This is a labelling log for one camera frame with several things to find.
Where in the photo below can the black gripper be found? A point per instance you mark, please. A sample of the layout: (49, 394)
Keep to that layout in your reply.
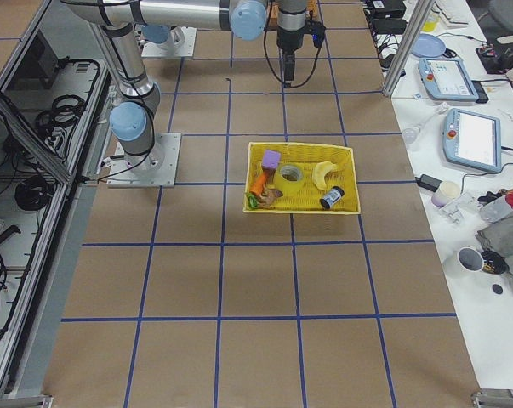
(287, 42)

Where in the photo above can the yellow tape roll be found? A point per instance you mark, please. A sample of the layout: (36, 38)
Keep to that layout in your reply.
(289, 179)

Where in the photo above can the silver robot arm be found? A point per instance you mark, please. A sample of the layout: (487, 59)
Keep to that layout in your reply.
(165, 37)
(114, 23)

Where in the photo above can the purple foam block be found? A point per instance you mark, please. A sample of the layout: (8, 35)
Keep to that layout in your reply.
(270, 160)

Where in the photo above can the toy banana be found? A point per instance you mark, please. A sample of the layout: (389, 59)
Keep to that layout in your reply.
(320, 171)

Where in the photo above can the toy carrot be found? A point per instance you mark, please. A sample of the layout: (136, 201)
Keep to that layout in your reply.
(257, 192)

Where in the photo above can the brown toy animal figure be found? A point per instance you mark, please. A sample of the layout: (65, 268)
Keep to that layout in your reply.
(268, 197)

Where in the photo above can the black cylindrical can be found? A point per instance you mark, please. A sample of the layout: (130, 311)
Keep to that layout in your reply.
(330, 198)

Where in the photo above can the light blue plate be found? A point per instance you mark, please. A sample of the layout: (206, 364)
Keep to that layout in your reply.
(428, 46)

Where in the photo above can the upper teach pendant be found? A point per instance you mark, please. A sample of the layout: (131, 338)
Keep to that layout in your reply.
(447, 79)

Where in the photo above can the teach pendant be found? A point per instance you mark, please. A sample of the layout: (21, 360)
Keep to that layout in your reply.
(447, 79)
(472, 140)

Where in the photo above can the lower teach pendant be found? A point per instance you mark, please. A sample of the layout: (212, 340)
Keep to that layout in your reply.
(472, 140)

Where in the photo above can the white lilac cup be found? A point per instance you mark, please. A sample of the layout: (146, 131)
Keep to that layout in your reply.
(445, 192)

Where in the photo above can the white mug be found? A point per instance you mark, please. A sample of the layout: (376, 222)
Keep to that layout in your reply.
(463, 263)

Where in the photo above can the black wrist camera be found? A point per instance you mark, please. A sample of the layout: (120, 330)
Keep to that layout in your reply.
(317, 31)

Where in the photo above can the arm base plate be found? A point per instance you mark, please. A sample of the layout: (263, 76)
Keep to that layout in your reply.
(159, 169)
(151, 51)

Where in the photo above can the aluminium frame post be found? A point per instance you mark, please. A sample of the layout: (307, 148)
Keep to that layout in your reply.
(415, 24)

